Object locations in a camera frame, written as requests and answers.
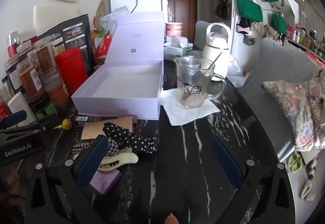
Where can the brown wooden door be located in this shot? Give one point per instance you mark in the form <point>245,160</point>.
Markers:
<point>181,8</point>

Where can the black jar green label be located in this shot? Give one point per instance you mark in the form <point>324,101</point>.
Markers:
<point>44,109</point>

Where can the tall clear plastic jar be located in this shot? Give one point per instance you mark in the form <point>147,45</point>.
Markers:
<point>45,56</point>

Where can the red snack bag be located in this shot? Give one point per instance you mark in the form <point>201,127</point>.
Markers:
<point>104,46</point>

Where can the woven straw fan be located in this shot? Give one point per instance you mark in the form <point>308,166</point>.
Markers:
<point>101,9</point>

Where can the silver foil pouch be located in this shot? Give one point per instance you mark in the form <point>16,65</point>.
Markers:
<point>119,12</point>

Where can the orange filled clear jar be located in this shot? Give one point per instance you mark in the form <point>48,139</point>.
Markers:
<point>57,92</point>

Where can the glass mug cartoon print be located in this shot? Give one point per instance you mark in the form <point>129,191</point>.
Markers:
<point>190,92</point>

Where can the cream hair claw clip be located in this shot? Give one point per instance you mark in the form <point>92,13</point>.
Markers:
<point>127,158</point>

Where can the red canister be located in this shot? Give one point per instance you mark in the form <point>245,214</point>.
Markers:
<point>72,69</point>

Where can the black slim carton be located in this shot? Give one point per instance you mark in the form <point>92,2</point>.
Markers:
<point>82,120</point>

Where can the beige slipper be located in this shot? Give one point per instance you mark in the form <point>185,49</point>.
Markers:
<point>306,188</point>

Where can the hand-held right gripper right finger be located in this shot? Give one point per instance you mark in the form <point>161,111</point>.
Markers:
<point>226,163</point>

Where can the brown filled jar white label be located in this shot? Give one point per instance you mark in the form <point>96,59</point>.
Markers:
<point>31,82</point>

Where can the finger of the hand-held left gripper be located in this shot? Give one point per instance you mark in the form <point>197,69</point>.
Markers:
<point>14,116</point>
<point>33,127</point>

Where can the grey padded chair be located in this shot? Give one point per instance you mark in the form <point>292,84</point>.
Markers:
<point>274,66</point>
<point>200,31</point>

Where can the pink paper cup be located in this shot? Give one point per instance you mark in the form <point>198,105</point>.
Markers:
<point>174,28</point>

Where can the green slippers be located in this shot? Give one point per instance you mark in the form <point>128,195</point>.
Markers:
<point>294,161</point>

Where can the dark jar white label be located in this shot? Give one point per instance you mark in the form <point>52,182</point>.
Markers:
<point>14,79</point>

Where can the small purple carton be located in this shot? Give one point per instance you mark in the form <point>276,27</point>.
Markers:
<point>106,181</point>

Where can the white foam board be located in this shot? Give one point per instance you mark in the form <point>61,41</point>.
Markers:
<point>55,16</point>

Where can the green tote bag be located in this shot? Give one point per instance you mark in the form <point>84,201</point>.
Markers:
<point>250,9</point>

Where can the white paper napkin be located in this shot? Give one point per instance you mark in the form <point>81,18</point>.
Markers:
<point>177,112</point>

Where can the orange carton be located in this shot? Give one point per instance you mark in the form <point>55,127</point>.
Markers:
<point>97,33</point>

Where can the white refrigerator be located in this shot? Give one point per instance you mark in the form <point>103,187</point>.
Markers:
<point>149,2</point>

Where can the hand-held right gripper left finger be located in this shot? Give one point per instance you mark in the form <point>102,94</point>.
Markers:
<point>91,160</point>

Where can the row of small bottles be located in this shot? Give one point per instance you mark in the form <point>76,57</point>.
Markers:
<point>304,41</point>

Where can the tan cardboard box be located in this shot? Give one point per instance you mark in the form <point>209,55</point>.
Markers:
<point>101,129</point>

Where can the jar with red label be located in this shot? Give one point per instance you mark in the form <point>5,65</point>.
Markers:
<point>12,47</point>

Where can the black printed snack bag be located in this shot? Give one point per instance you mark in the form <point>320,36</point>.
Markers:
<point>76,33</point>

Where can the white green tissue box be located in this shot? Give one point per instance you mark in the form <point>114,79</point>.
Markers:
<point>175,51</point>

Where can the brown shoulder bag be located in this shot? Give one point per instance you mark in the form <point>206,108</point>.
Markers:
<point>223,7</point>

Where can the thin stirring stick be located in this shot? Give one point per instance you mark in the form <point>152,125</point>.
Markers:
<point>213,61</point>

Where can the lavender gift box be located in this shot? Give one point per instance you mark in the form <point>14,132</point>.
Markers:
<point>132,79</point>

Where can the floral cushion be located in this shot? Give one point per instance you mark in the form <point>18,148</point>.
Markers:
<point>294,102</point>

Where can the black white gingham scrunchie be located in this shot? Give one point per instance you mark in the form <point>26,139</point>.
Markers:
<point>81,147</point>

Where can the black polka dot scrunchie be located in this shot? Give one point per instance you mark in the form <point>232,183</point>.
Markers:
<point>137,141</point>

